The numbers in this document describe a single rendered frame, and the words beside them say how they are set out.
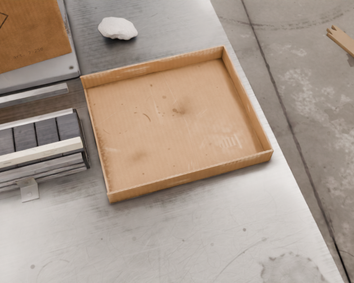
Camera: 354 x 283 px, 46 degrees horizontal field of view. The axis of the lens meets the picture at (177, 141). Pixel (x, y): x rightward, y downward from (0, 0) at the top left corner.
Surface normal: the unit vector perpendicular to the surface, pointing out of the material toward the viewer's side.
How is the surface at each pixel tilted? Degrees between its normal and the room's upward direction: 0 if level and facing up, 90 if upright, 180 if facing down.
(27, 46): 90
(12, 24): 90
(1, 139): 0
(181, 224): 0
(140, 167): 0
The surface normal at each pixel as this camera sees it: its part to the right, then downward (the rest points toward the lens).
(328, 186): 0.00, -0.50
